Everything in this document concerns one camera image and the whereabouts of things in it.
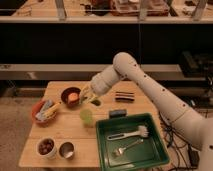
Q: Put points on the striped block stack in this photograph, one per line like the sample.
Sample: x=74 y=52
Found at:
x=124 y=96

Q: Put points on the grey blue utensil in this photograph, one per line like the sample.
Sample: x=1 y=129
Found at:
x=47 y=104

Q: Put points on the metal cup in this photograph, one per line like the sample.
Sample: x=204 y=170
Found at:
x=66 y=150

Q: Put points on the orange bowl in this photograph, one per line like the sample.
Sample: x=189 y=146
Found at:
x=36 y=109

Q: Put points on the yellow banana toy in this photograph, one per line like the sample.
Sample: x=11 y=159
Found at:
x=52 y=109

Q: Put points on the wooden table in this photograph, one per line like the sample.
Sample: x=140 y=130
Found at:
x=69 y=127

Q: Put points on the dark blue sponge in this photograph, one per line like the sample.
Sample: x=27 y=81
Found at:
x=117 y=113

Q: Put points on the white dish brush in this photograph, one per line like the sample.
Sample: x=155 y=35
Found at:
x=142 y=131

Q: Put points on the green plastic tray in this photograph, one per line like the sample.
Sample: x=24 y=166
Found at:
x=132 y=153

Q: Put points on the orange egg-shaped object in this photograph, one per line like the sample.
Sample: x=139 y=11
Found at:
x=73 y=97

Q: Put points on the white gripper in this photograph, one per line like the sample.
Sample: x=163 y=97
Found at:
x=87 y=95

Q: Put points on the metal fork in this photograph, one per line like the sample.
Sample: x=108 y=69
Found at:
x=120 y=151

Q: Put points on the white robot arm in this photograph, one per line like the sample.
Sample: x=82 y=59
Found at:
x=195 y=128

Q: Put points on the green pepper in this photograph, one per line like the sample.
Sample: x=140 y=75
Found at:
x=96 y=102

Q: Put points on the dark brown bowl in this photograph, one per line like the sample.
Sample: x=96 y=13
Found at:
x=66 y=92

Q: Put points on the green plastic cup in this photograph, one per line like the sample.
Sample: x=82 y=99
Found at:
x=86 y=117

